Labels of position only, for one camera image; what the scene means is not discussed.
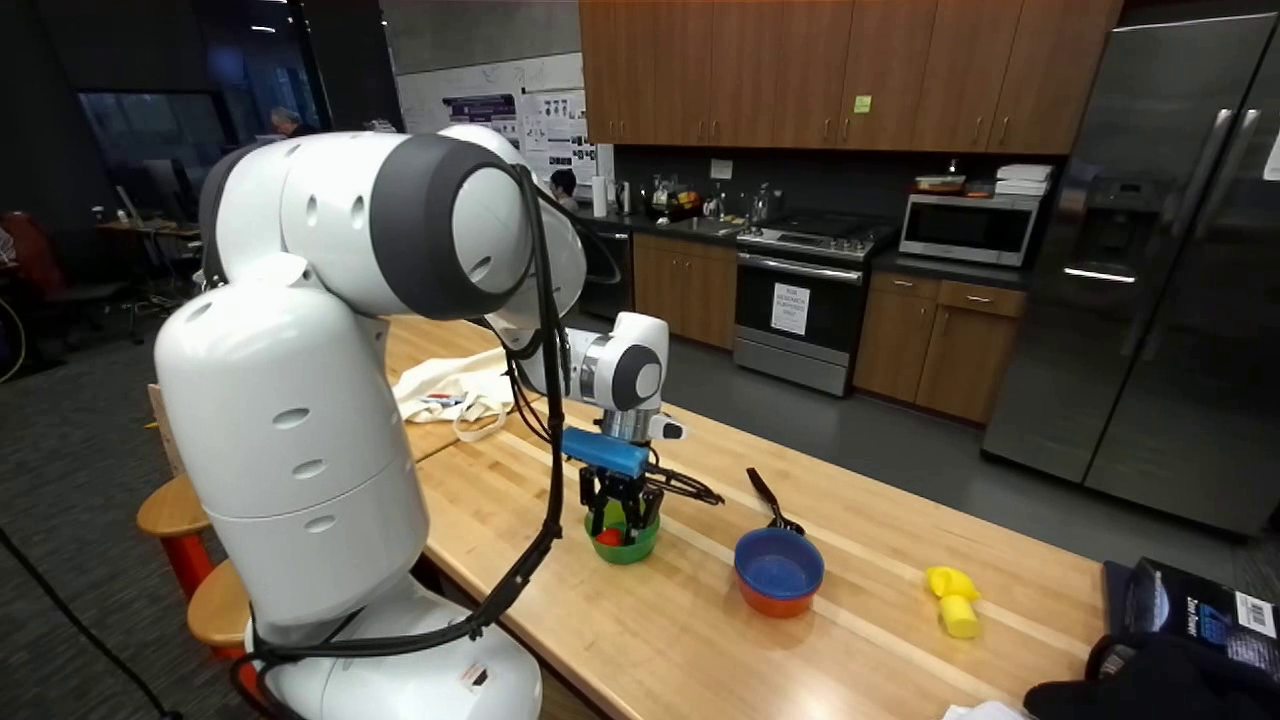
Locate green bowl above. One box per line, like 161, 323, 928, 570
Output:
586, 510, 663, 566

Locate narrow brown lower cabinet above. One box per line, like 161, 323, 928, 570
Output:
852, 268, 1030, 428

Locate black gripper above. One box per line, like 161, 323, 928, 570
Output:
578, 462, 668, 546

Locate white cloth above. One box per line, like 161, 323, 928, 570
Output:
942, 694, 1034, 720

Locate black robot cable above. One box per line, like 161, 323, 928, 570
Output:
245, 157, 573, 671

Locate white dishes on microwave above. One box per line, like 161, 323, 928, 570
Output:
993, 158, 1057, 199

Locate yellow cylinder block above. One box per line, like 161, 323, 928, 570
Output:
923, 564, 986, 605
938, 591, 986, 641

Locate white wall poster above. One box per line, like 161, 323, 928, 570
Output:
513, 84, 593, 152

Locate black plastic spoon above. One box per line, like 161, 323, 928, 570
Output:
739, 462, 812, 534

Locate stainless steel refrigerator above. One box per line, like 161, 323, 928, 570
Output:
980, 9, 1280, 541

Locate wide brown lower cabinet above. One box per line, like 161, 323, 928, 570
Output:
627, 233, 739, 352

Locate cream canvas tote bag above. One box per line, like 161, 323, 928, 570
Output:
388, 346, 524, 443

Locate stainless steel oven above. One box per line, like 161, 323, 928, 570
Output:
732, 220, 883, 400

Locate round wooden stool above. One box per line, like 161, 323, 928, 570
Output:
134, 474, 212, 541
185, 554, 257, 653

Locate silver microwave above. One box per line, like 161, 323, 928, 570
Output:
896, 191, 1046, 270

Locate brown wooden upper cabinets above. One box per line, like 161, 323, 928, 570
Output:
578, 0, 1128, 157

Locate white paper on oven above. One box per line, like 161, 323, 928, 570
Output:
770, 281, 812, 340

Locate blue bowl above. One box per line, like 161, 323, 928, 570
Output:
732, 525, 830, 618

